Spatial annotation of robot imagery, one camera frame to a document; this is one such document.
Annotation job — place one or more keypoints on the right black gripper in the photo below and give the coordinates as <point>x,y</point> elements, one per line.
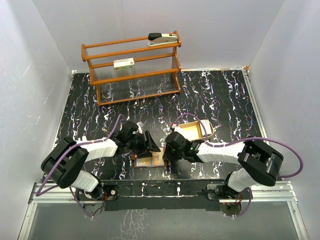
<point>168,156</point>

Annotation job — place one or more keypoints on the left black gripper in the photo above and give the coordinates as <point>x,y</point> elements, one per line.
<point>147,146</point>

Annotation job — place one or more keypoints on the yellow VIP credit card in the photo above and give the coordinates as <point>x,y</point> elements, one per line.
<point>157,158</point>

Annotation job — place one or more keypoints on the brown leather card holder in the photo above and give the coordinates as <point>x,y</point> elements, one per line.
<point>150,155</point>

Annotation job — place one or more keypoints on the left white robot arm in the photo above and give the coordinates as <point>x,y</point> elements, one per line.
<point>64,164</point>

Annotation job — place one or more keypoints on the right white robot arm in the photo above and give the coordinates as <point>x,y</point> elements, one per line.
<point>260,163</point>

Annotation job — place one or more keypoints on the stack of cards in tray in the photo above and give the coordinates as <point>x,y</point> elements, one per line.
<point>205,128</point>

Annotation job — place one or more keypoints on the beige oval tray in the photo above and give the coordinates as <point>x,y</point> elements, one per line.
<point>192,131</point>

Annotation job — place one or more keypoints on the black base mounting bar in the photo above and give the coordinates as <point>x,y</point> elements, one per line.
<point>177,194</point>

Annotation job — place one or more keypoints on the wooden three-tier shelf rack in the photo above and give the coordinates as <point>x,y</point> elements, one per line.
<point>155,73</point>

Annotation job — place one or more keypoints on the white and red staples box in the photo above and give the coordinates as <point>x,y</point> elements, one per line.
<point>124,64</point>

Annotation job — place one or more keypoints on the black and beige stapler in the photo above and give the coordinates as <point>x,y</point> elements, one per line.
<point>161,39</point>

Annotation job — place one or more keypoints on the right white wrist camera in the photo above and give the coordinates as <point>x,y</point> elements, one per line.
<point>175,128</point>

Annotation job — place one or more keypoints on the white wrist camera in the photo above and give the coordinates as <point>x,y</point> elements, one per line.
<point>175,128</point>
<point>140,124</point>

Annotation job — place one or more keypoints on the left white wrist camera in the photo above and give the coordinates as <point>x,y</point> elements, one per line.
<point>140,124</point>

